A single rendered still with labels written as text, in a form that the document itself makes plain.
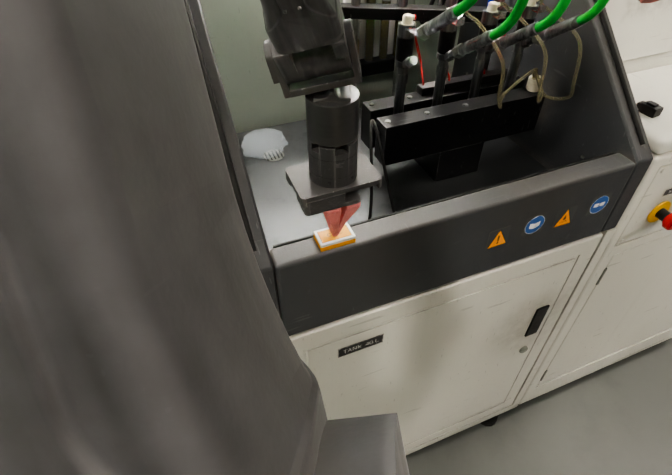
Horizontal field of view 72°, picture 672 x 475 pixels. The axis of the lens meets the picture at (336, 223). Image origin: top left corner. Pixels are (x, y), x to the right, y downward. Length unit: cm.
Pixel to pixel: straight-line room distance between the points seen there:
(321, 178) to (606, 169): 51
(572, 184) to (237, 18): 68
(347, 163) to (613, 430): 138
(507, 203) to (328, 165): 32
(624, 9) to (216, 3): 77
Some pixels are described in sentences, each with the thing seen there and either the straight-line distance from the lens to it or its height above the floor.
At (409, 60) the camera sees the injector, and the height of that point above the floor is 108.
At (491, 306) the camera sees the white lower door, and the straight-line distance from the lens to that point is 95.
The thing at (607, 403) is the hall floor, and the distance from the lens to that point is 177.
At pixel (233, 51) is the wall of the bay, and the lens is 102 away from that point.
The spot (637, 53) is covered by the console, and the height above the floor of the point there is 101.
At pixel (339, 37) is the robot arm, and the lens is 43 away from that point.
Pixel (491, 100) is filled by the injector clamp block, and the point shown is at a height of 98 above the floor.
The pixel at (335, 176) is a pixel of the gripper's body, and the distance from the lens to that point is 52.
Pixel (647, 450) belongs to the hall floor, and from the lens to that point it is 175.
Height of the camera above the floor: 139
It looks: 42 degrees down
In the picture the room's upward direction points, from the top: straight up
